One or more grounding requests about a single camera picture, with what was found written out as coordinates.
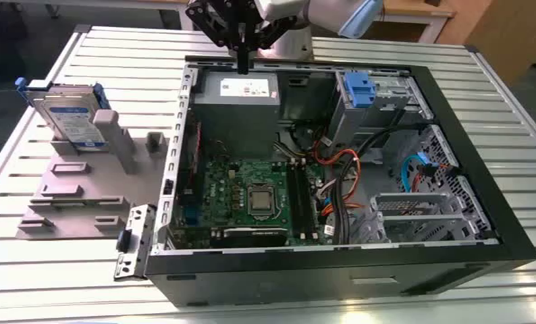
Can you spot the brown wooden cabinet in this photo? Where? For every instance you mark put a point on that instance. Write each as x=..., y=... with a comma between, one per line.
x=497, y=33

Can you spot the black RAM slot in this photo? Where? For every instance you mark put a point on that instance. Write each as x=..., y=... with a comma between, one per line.
x=296, y=199

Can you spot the grey metal drive cage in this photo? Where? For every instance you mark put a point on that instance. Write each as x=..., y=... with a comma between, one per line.
x=370, y=118

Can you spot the black graphics card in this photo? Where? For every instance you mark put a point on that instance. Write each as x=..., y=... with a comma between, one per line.
x=253, y=236

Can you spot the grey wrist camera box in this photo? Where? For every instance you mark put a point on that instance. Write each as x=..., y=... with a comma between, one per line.
x=278, y=10

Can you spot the black PC case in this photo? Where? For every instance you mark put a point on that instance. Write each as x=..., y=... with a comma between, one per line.
x=294, y=283

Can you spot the grey parts rack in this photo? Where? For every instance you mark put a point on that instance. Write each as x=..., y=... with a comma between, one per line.
x=92, y=185

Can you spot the metal expansion slot bracket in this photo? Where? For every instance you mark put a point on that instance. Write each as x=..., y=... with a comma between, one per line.
x=137, y=236

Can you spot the grey power supply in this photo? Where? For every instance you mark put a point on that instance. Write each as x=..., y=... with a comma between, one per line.
x=236, y=125

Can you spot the green RAM stick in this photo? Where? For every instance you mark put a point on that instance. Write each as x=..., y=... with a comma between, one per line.
x=70, y=202

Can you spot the blue drive cage latch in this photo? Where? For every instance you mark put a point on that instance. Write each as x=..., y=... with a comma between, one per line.
x=360, y=87

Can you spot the black office chair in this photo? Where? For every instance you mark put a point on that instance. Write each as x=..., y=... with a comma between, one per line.
x=1, y=50

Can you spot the green motherboard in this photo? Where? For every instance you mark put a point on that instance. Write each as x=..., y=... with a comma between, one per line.
x=258, y=168

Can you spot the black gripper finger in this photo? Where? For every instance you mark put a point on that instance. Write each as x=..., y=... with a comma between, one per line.
x=208, y=30
x=266, y=33

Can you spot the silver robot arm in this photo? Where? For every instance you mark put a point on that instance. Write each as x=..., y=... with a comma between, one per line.
x=294, y=44

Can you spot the silver CPU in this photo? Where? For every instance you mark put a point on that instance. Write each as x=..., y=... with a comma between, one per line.
x=261, y=201

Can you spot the hard disk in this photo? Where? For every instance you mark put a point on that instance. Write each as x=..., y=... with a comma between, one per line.
x=76, y=121

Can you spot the metal disk bay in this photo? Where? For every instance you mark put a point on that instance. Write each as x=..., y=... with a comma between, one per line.
x=410, y=219

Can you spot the wooden desk with white frame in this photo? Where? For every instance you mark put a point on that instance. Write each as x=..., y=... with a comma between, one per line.
x=429, y=13

